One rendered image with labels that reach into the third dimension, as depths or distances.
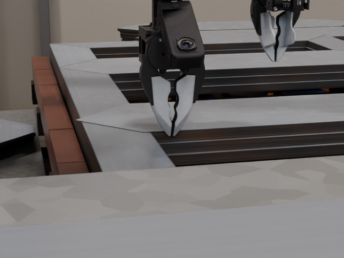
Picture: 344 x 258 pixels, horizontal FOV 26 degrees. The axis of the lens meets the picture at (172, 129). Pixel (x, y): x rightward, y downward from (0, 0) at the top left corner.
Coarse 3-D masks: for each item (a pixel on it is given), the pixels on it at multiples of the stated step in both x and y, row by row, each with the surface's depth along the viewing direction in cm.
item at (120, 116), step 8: (104, 112) 117; (112, 112) 117; (120, 112) 117; (128, 112) 117; (96, 120) 112; (104, 120) 112; (112, 120) 112; (120, 120) 112; (128, 120) 112; (136, 120) 112; (128, 128) 108; (136, 128) 108
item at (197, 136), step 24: (96, 48) 180; (120, 48) 181; (216, 48) 186; (240, 48) 188; (288, 48) 190; (312, 48) 188; (168, 72) 151; (216, 72) 153; (240, 72) 154; (264, 72) 155; (288, 72) 156; (312, 72) 157; (336, 72) 158; (144, 96) 149; (72, 120) 129; (168, 144) 106; (192, 144) 107; (216, 144) 108; (240, 144) 109; (264, 144) 110; (288, 144) 110; (312, 144) 111; (336, 144) 111; (96, 168) 95
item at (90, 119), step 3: (84, 117) 114; (87, 117) 114; (90, 117) 114; (93, 117) 114; (78, 120) 112; (81, 120) 112; (84, 120) 112; (87, 120) 112; (90, 120) 112; (93, 120) 112; (93, 123) 110; (96, 123) 110
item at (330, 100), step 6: (312, 96) 128; (318, 96) 128; (324, 96) 128; (330, 96) 128; (336, 96) 128; (342, 96) 128; (324, 102) 124; (330, 102) 124; (336, 102) 124; (342, 102) 124; (336, 108) 120; (342, 108) 120
